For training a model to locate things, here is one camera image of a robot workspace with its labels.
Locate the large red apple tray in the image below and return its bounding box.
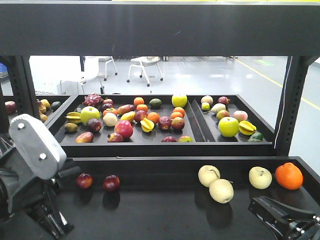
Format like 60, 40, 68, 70
114, 120, 133, 139

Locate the yellow green apple back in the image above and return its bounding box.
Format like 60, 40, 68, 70
171, 94, 188, 108

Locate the black wooden fruit stand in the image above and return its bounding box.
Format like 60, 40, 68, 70
0, 0, 320, 240

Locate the large green apple right tray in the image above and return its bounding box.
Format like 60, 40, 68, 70
218, 116, 239, 138

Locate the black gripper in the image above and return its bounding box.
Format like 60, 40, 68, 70
0, 136, 82, 240

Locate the yellow starfruit centre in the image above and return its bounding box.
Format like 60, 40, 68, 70
140, 118, 155, 133

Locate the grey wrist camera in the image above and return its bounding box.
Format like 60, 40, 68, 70
8, 113, 67, 180

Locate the pink dragon fruit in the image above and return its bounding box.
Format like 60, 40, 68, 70
82, 93, 103, 107

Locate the white rolling chair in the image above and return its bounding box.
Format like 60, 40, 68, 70
126, 56, 164, 87

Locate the orange tangerine front right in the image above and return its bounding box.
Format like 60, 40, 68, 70
275, 162, 304, 190

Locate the yellow starfruit left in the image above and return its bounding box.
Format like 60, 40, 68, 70
65, 112, 82, 125

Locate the yellow starfruit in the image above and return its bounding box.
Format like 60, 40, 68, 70
140, 118, 155, 133
239, 120, 257, 136
65, 112, 82, 125

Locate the pale pear right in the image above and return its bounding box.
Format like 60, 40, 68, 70
248, 166, 273, 190

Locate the yellow starfruit right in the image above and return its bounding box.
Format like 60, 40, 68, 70
239, 120, 257, 136

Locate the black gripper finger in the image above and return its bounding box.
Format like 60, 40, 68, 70
248, 196, 317, 240

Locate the large green apple left tray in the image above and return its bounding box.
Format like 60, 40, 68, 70
80, 106, 101, 125

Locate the large green apple tray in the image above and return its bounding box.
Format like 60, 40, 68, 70
80, 106, 101, 125
218, 116, 239, 138

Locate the pale pear back centre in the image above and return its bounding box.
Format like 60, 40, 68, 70
198, 165, 221, 188

